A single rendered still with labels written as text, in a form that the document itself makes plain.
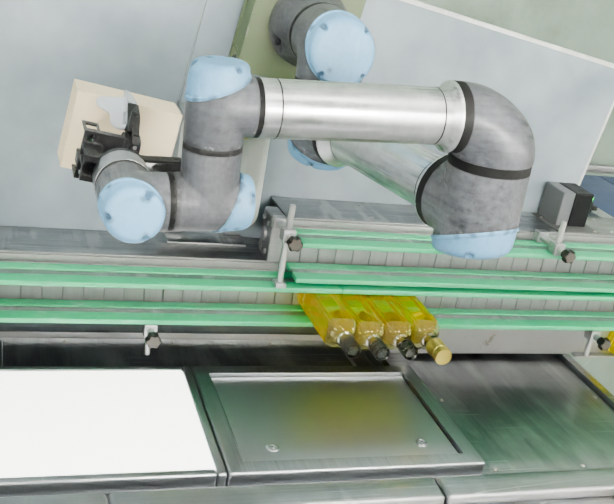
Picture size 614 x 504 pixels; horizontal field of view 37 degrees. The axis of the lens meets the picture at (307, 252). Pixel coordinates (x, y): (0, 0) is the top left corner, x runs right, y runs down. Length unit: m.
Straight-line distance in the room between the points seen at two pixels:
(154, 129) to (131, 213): 0.34
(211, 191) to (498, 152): 0.38
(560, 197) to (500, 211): 0.86
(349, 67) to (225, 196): 0.48
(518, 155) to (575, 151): 0.95
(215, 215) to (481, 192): 0.36
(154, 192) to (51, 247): 0.68
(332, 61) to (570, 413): 0.93
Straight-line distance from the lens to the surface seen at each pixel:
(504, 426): 1.89
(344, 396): 1.77
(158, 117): 1.41
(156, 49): 1.77
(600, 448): 1.93
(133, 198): 1.09
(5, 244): 1.76
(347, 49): 1.54
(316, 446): 1.61
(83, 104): 1.40
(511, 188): 1.25
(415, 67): 1.93
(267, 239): 1.81
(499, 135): 1.22
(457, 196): 1.26
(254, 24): 1.72
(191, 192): 1.13
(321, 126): 1.13
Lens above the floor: 2.47
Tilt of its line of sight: 60 degrees down
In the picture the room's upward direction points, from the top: 144 degrees clockwise
